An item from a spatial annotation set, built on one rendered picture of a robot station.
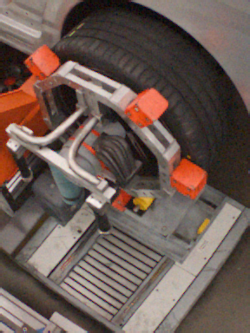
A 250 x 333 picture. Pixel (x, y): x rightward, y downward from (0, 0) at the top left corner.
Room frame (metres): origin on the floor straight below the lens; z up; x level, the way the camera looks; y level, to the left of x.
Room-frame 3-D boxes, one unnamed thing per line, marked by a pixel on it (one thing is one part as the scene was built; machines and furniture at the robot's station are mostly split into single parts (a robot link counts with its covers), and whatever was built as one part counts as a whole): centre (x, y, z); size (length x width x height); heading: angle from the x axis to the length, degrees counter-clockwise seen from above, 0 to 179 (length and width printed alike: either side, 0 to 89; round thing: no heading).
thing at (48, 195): (1.21, 0.20, 0.26); 0.42 x 0.18 x 0.35; 134
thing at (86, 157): (0.96, 0.09, 0.85); 0.21 x 0.14 x 0.14; 134
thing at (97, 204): (0.74, 0.07, 0.93); 0.09 x 0.05 x 0.05; 134
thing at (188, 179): (0.78, -0.18, 0.85); 0.09 x 0.08 x 0.07; 44
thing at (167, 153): (1.01, 0.04, 0.85); 0.54 x 0.07 x 0.54; 44
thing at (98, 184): (0.85, 0.06, 1.03); 0.19 x 0.18 x 0.11; 134
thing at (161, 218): (1.12, -0.08, 0.32); 0.40 x 0.30 x 0.28; 44
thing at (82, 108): (0.99, 0.20, 1.03); 0.19 x 0.18 x 0.11; 134
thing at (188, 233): (1.08, -0.12, 0.13); 0.50 x 0.36 x 0.10; 44
